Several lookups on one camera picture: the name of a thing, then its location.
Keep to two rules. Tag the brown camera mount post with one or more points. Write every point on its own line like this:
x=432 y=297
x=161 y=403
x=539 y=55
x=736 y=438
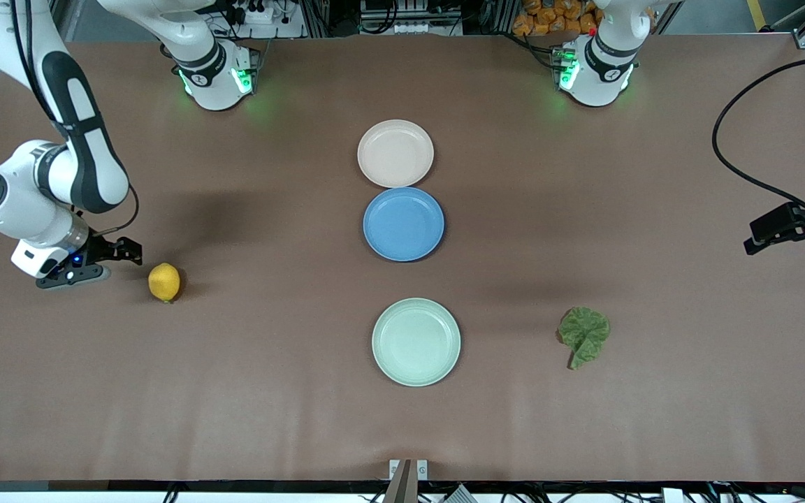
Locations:
x=401 y=489

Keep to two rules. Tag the pale green plate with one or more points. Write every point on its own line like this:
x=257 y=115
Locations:
x=416 y=342

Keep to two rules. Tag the yellow lemon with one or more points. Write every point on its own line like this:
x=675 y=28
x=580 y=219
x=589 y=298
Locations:
x=164 y=281

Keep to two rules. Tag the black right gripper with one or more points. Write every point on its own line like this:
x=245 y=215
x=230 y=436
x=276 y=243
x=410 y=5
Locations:
x=103 y=249

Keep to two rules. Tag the white metal mounting bracket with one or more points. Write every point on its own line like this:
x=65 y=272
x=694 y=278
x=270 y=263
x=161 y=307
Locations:
x=394 y=469

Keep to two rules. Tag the blue plate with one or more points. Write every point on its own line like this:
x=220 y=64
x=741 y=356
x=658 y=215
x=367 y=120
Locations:
x=404 y=223

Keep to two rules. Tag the bag of oranges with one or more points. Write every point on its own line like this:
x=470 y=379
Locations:
x=549 y=17

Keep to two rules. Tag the white power strip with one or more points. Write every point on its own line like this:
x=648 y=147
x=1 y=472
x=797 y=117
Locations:
x=263 y=14

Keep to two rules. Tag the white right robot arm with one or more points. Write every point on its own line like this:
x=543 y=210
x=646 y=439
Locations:
x=88 y=154

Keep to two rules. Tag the small white box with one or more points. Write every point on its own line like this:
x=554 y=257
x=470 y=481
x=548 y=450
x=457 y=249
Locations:
x=672 y=496

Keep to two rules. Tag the grey ribbed box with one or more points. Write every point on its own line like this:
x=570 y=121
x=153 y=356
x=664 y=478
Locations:
x=458 y=496

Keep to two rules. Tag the metal equipment rack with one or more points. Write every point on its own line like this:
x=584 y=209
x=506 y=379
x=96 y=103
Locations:
x=409 y=17

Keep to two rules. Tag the beige plate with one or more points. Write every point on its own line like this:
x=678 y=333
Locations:
x=395 y=154

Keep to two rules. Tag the green lettuce leaf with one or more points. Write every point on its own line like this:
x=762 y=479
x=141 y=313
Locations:
x=584 y=332

